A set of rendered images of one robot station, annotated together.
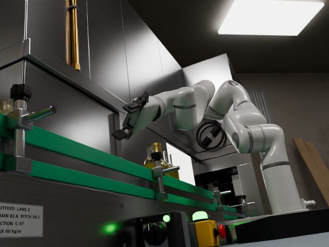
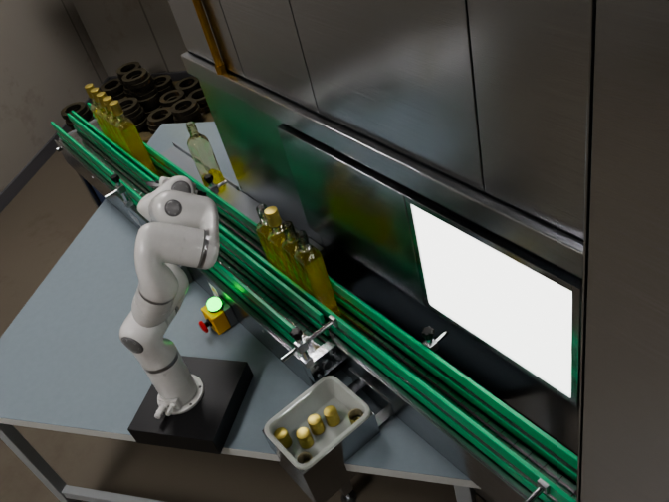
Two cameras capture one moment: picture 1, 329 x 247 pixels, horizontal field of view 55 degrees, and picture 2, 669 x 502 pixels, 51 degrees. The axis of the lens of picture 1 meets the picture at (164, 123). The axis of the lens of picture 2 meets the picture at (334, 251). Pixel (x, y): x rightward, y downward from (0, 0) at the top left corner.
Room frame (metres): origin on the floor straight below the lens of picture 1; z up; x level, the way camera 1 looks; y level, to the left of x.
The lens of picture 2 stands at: (2.25, -0.97, 2.22)
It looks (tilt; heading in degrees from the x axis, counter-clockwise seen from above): 41 degrees down; 131
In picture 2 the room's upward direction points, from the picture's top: 16 degrees counter-clockwise
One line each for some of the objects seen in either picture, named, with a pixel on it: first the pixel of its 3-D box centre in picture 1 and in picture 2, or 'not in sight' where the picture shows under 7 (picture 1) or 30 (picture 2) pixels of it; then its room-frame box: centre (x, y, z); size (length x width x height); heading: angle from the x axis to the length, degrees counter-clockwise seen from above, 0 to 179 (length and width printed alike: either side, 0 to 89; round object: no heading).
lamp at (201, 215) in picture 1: (199, 216); (214, 304); (0.97, -0.07, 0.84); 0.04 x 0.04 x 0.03
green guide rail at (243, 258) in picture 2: not in sight; (166, 197); (0.58, 0.23, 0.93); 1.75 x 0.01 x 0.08; 159
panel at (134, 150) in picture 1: (164, 169); (413, 247); (1.62, 0.03, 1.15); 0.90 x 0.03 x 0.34; 159
